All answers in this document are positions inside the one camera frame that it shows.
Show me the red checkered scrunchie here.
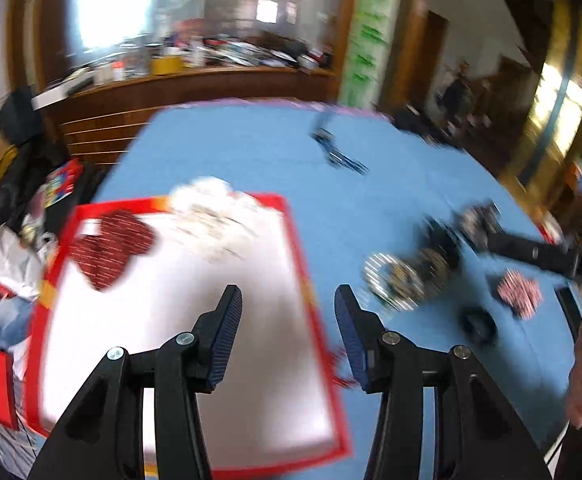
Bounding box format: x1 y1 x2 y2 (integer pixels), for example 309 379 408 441
496 269 544 320

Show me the black feather hair clip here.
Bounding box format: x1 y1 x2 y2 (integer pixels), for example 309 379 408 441
416 217 461 276

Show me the blue striped bolo tie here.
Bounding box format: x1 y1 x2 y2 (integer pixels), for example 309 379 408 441
309 108 369 174

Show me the red polka dot scrunchie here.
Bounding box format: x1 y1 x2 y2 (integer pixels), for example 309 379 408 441
70 209 157 292

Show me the red jewelry box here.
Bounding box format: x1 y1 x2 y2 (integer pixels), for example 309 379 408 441
24 194 351 479

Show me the white pearl bracelet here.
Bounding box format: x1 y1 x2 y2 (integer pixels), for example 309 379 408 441
362 252 423 311

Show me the black bag on table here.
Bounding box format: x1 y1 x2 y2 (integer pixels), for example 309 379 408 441
391 104 462 150

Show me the wooden counter shelf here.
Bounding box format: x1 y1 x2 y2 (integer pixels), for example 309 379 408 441
41 67 337 167

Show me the blue tablecloth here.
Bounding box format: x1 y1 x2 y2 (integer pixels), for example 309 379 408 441
90 102 582 480

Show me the yellow container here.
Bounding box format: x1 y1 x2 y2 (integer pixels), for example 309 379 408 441
150 55 184 76

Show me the white cherry print scrunchie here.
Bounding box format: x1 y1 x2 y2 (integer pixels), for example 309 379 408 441
167 177 263 261

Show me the bamboo wall decoration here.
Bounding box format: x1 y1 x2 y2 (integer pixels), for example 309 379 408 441
339 0 399 110

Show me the black hair tie with ball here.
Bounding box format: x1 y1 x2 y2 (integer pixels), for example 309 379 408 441
459 306 498 346

